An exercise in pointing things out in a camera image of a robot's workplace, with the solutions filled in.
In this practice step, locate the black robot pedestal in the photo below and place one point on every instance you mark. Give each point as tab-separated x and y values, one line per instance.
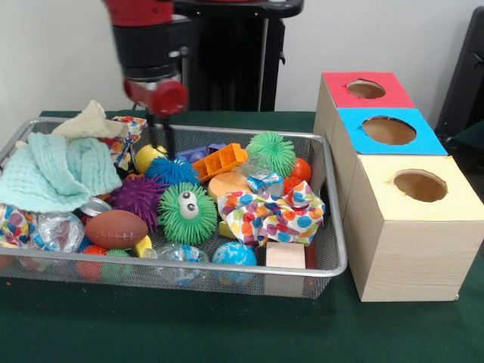
234	60

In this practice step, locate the red ball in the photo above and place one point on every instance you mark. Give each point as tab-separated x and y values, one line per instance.
302	169

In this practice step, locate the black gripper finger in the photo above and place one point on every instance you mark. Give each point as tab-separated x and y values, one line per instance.
169	138
153	132

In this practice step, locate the clear mesh bin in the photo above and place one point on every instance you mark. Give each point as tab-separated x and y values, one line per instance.
333	249

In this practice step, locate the dark blue spiky ball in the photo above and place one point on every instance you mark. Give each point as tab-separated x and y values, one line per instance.
172	172

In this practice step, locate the black equipment stand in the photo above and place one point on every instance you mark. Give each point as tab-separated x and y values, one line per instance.
465	76

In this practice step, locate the blue globe ball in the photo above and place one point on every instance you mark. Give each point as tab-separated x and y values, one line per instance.
234	255

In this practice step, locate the large green fuzzy ball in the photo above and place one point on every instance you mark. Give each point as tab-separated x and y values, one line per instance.
187	215

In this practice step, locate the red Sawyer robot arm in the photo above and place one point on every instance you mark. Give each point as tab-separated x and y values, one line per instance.
147	38

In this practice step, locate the orange plastic block toy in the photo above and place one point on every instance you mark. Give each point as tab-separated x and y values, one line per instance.
221	161

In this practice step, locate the wooden box with three holes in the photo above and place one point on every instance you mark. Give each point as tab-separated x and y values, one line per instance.
408	242

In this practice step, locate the dark green table cloth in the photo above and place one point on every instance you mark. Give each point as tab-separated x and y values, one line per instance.
227	325

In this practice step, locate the cream yellow waffle cloth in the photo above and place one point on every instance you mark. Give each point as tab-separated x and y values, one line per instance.
91	122

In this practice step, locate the mint green waffle cloth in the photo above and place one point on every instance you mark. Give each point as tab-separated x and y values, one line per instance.
53	178

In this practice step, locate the yellow tennis ball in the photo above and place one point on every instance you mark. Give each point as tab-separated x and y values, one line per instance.
148	159

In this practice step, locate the colourful polka dot fabric toy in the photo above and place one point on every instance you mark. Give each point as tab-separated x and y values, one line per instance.
15	225

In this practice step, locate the pale wooden cube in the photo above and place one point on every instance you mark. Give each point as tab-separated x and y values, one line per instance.
286	255

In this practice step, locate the brown football toy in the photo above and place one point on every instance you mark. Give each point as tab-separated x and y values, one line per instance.
116	229

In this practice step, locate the colourful patchwork fabric toy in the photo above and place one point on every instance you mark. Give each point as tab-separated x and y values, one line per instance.
272	215

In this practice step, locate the colourful dotted fabric strip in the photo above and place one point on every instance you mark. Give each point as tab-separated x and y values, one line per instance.
128	140

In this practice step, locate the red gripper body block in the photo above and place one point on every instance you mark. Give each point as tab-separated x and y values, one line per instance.
159	97

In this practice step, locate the green spiky ball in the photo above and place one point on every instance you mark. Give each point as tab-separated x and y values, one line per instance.
272	153

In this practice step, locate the purple spiky ball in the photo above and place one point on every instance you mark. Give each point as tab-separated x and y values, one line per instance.
138	200

